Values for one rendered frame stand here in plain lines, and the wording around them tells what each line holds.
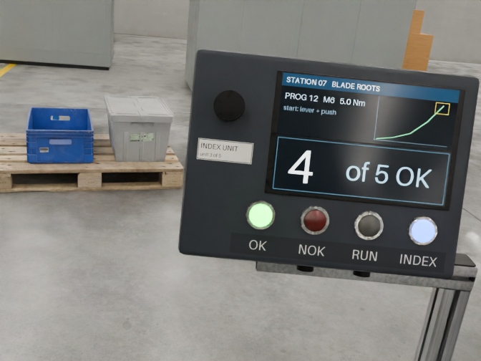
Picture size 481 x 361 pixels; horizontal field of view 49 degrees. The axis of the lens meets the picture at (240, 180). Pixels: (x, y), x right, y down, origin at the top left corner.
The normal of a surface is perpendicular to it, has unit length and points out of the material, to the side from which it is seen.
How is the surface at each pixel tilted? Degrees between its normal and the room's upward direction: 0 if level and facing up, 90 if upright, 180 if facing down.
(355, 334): 0
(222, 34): 90
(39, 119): 90
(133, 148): 95
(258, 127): 75
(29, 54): 90
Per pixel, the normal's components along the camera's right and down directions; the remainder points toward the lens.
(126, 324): 0.10, -0.94
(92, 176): 0.31, 0.38
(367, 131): 0.01, 0.09
